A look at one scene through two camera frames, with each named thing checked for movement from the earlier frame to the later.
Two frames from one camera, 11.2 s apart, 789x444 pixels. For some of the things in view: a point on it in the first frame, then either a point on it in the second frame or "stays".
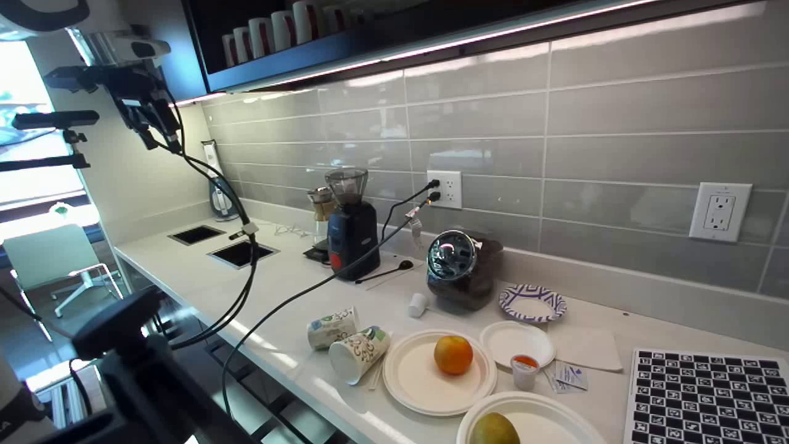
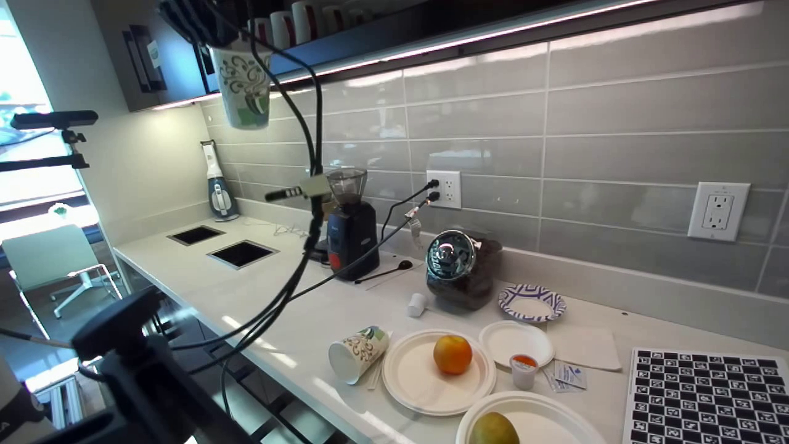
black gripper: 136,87 -> 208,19
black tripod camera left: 52,118 stays
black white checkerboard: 709,397 stays
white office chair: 55,265 stays
